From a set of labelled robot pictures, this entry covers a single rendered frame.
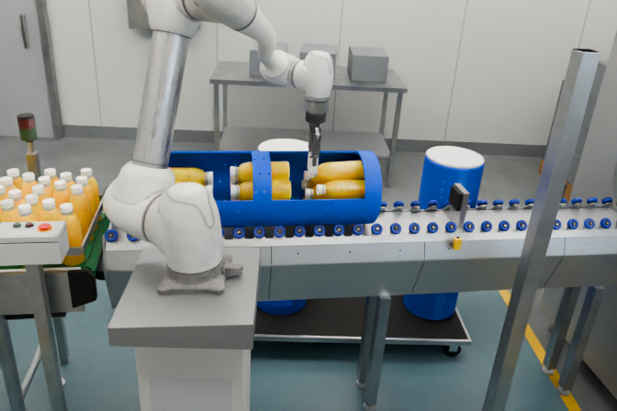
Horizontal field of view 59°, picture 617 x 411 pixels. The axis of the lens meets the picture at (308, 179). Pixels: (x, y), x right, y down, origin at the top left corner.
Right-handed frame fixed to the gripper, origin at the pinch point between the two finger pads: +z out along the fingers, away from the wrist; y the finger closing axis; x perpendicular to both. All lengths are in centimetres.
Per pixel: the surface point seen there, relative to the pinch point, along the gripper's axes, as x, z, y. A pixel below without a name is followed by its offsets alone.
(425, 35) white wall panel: -160, 0, 315
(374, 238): -23.8, 27.2, -10.6
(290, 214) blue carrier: 9.3, 14.6, -12.7
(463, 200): -61, 15, -4
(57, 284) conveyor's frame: 89, 35, -21
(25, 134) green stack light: 111, 1, 34
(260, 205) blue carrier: 20.4, 10.4, -13.2
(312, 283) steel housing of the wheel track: -1.2, 47.1, -9.4
